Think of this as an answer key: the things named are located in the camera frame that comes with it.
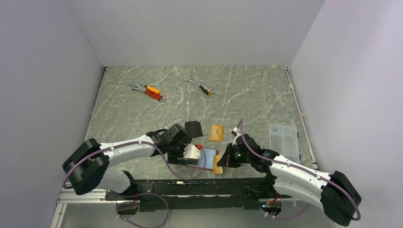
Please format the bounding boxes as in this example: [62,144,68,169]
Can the black VIP card stack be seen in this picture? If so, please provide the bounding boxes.
[184,121,203,138]

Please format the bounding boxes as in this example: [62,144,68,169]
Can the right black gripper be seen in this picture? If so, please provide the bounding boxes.
[217,143,253,168]

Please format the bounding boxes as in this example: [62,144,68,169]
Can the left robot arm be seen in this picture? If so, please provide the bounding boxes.
[62,123,202,200]

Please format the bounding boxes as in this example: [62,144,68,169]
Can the single gold VIP card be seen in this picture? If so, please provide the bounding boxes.
[213,154,223,175]

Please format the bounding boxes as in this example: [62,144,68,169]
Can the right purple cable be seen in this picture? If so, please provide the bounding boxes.
[235,118,362,221]

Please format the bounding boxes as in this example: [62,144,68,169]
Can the purple cable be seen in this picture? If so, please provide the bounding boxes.
[235,118,362,221]
[62,140,208,228]

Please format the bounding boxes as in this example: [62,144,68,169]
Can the orange red adjustable wrench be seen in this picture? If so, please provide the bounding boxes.
[129,81,167,103]

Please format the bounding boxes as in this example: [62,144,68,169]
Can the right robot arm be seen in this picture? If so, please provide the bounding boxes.
[218,134,362,227]

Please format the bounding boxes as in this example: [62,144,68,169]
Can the red leather card holder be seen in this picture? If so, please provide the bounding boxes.
[185,148,219,171]

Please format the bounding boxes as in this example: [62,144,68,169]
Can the orange gold card stack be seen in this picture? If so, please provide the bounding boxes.
[209,124,224,142]

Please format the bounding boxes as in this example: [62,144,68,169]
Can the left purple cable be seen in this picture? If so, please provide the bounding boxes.
[62,140,208,228]

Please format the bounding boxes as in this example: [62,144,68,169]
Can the clear plastic parts box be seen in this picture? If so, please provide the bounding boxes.
[269,124,300,164]

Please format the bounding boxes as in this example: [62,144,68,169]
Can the black aluminium base frame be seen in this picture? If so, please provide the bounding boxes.
[58,178,276,212]

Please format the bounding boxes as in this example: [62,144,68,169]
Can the black yellow handled wrench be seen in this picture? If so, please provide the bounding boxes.
[183,76,217,96]

